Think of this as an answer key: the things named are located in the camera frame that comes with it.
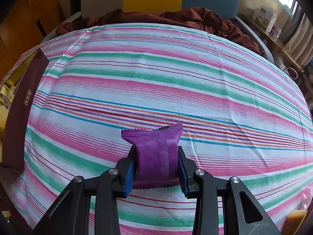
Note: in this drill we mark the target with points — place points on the wooden wardrobe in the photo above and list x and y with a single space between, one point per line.
21 28

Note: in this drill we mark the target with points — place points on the white box on sill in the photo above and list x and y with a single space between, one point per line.
265 16

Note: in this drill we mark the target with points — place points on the purple snack packet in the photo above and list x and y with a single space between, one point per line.
157 155

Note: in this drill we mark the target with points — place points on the gold tin box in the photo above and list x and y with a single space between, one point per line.
18 113

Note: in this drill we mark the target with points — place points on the yellow sponge cake near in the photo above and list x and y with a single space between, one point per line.
293 222

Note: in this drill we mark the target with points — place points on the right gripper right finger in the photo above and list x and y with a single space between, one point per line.
186 169

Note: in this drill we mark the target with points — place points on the maroon blanket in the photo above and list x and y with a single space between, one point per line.
198 18

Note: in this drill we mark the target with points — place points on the wooden window ledge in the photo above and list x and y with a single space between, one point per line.
281 58

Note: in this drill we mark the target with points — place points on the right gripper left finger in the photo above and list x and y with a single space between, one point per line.
127 171

